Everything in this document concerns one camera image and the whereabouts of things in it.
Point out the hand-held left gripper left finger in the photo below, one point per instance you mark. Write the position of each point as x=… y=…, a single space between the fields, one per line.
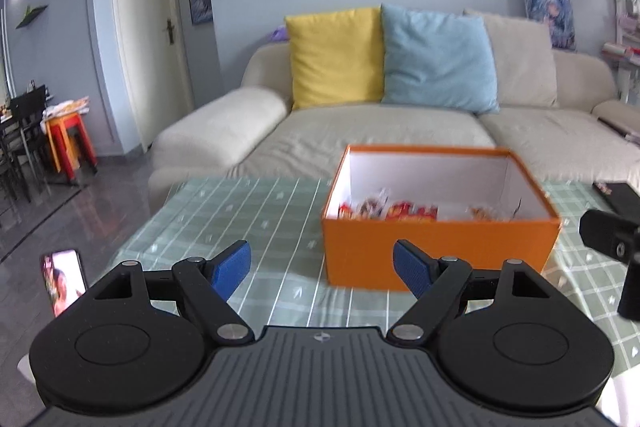
x=231 y=269

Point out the white shelf rack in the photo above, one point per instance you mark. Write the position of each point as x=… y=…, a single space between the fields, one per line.
x=625 y=47

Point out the light blue pillow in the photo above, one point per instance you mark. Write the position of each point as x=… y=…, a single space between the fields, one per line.
x=435 y=57

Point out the beige pillow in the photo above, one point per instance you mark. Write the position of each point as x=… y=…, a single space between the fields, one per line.
x=525 y=67

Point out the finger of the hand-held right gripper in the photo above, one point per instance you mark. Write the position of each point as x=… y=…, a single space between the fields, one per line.
x=631 y=292
x=610 y=232

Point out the white paper pile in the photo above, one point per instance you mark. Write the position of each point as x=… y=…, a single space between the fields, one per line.
x=67 y=108

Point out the dark red snack packet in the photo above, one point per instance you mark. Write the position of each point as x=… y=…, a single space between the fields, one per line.
x=365 y=207

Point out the red plastic stool stack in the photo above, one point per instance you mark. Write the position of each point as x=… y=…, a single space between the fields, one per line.
x=70 y=147

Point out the yellow pillow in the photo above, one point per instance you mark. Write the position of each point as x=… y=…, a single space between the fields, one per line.
x=335 y=57

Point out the green checked tablecloth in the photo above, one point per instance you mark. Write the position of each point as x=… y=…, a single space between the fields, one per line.
x=280 y=227

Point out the orange striped snack packet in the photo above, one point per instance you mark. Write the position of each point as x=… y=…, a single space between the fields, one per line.
x=485 y=213

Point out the wall shelf with plant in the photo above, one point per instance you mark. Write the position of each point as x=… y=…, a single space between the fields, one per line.
x=31 y=14

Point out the white door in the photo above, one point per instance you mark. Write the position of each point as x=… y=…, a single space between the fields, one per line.
x=145 y=32

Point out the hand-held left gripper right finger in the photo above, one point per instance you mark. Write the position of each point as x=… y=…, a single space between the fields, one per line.
x=412 y=268

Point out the black remote control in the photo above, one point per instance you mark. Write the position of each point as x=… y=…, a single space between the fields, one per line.
x=620 y=129

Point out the black notebook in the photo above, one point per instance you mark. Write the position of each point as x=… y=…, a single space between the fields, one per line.
x=622 y=199

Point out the beige sofa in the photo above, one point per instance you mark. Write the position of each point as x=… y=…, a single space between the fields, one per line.
x=300 y=137

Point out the small purple cloth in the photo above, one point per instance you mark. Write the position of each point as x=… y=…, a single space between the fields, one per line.
x=277 y=35

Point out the orange cardboard box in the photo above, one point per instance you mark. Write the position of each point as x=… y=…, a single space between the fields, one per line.
x=360 y=252

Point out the black chair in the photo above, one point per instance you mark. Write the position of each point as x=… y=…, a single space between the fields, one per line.
x=22 y=132

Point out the smartphone with lit screen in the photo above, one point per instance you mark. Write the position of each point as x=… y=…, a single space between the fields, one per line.
x=62 y=282

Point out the printed figure pillow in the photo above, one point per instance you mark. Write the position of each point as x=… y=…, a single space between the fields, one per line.
x=550 y=17

